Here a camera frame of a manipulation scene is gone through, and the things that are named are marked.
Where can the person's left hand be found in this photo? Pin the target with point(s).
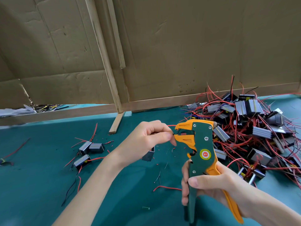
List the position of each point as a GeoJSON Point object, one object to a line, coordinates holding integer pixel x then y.
{"type": "Point", "coordinates": [141, 141]}

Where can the person's right hand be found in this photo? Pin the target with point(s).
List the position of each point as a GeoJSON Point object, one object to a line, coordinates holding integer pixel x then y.
{"type": "Point", "coordinates": [223, 186]}

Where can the grey plastic bag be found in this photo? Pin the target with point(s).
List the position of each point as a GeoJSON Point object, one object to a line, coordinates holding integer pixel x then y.
{"type": "Point", "coordinates": [16, 111]}

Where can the person's left forearm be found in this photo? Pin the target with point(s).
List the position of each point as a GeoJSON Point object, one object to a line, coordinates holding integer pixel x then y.
{"type": "Point", "coordinates": [89, 197]}

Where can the person's right forearm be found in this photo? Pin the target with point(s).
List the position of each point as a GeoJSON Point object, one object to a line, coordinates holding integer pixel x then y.
{"type": "Point", "coordinates": [277, 211]}

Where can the small wooden stick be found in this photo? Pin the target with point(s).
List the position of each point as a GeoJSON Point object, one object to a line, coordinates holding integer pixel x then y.
{"type": "Point", "coordinates": [116, 123]}

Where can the thin wooden strip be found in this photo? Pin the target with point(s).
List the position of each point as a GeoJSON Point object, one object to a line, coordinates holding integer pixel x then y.
{"type": "Point", "coordinates": [116, 33]}

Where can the smooth brown cardboard panel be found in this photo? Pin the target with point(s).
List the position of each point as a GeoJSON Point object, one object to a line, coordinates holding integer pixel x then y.
{"type": "Point", "coordinates": [211, 44]}

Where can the creased brown cardboard panel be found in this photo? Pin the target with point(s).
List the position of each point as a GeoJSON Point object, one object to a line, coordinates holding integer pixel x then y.
{"type": "Point", "coordinates": [47, 44]}

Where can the long wooden bottom rail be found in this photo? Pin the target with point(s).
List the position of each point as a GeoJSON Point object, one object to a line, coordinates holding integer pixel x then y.
{"type": "Point", "coordinates": [207, 97]}

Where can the short wooden bottom rail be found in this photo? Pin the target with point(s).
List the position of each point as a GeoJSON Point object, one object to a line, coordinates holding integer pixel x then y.
{"type": "Point", "coordinates": [56, 114]}

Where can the wide wooden post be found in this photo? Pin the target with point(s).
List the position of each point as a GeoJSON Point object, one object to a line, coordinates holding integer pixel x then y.
{"type": "Point", "coordinates": [104, 54]}

